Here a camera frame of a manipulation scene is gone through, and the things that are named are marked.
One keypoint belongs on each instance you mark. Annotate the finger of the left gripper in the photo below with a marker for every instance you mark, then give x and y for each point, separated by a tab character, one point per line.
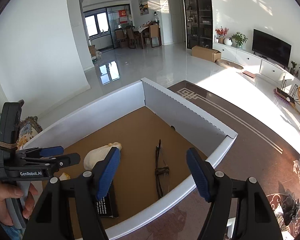
62	161
42	152

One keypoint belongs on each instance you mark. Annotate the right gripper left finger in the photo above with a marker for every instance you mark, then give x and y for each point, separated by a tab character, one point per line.
51	217

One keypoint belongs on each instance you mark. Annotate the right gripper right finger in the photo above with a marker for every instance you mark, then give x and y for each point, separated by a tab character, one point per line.
254	218

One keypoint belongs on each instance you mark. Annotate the black box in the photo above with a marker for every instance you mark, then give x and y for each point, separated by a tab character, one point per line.
107	207

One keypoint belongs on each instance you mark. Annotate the cream knitted pouch yellow trim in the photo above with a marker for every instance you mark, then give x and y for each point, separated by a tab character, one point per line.
98	154

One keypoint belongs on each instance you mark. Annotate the black hair clip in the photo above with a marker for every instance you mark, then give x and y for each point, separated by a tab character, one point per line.
290	207

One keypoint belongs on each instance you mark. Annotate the white cardboard box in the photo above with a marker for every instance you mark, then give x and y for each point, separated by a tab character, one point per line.
137	116

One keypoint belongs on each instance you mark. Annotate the round floor cushion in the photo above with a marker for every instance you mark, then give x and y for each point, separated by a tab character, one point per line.
228	64

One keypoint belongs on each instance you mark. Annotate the wooden dining chair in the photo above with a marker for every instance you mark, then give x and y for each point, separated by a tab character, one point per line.
152	32

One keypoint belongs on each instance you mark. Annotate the white tv cabinet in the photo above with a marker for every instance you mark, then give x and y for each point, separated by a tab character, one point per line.
256	64

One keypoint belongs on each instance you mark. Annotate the brown cardboard box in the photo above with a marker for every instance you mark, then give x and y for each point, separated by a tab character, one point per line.
206	53

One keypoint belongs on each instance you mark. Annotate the black television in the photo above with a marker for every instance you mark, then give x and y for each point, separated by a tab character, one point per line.
271	47

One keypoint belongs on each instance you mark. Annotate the green potted plant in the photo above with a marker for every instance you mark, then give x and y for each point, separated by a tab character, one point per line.
240	39

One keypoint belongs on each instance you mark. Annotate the red flower vase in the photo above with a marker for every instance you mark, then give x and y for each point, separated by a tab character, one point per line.
221	34

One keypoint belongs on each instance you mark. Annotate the dark display shelf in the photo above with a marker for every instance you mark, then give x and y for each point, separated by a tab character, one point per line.
198	18

